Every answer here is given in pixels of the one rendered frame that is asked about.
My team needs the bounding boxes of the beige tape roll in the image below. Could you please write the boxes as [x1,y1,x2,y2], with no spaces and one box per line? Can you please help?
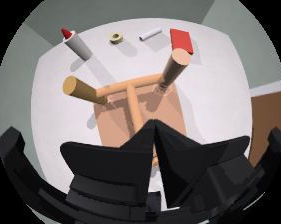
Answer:
[109,32,123,44]

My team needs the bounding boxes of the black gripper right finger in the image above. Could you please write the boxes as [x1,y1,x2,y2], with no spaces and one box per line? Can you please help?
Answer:
[154,119,250,209]

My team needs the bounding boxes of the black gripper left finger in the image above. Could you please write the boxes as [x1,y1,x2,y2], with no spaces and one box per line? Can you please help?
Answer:
[60,119,155,204]

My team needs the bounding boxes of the brown wooden stool legs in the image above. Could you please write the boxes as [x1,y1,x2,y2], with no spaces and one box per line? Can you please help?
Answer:
[62,48,191,134]

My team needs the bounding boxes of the flat red rectangular block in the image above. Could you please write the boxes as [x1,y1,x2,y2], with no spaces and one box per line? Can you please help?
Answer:
[170,29,194,55]

